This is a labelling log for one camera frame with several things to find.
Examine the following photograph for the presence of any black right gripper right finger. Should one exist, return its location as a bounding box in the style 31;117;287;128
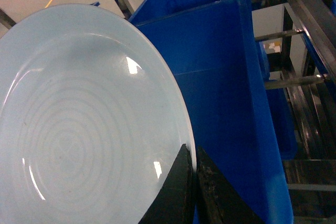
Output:
196;146;264;223

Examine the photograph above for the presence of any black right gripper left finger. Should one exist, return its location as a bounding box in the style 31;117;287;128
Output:
139;144;194;223

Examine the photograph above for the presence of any light blue round plate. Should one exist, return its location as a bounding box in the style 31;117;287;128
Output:
1;4;195;223

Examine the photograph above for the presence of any large blue crate right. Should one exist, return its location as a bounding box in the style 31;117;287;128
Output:
130;0;293;223

